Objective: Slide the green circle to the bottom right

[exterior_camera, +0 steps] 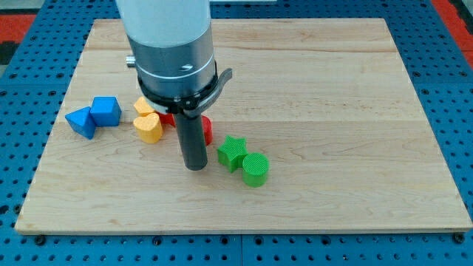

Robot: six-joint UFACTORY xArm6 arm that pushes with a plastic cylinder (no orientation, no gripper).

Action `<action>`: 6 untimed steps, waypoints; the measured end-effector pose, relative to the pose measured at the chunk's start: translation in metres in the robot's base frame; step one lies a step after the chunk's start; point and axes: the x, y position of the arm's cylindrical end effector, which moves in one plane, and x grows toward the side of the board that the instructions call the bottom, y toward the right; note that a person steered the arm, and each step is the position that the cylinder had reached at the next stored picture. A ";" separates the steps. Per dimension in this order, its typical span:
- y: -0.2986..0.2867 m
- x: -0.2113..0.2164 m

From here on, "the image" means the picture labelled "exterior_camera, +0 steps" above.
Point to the red block under arm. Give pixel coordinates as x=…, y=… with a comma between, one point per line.
x=167, y=119

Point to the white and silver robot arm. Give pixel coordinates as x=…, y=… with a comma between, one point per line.
x=172, y=44

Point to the green star block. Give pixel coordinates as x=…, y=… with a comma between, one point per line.
x=232, y=152

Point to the red block behind rod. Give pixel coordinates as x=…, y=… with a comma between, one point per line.
x=207, y=130

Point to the green cylinder block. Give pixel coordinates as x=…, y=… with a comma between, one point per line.
x=255, y=168

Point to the wooden board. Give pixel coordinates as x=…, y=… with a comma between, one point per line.
x=327, y=100

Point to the yellow heart block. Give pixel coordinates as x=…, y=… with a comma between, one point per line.
x=149, y=128

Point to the yellow pentagon block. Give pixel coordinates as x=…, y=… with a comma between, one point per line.
x=142, y=107

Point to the blue cube block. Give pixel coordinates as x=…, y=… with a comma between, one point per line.
x=105, y=111

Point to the blue triangle block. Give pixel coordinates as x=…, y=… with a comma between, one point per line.
x=82, y=122

